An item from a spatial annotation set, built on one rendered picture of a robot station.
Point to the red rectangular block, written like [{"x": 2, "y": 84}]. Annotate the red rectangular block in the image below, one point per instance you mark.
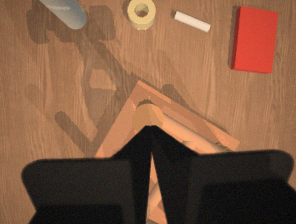
[{"x": 254, "y": 40}]

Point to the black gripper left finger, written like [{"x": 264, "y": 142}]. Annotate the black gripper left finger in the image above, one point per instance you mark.
[{"x": 111, "y": 180}]

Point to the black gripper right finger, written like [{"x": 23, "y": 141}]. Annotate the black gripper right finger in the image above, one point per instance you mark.
[{"x": 181, "y": 173}]

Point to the white glue bottle with red cap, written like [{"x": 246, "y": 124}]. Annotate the white glue bottle with red cap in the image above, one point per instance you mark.
[{"x": 69, "y": 11}]

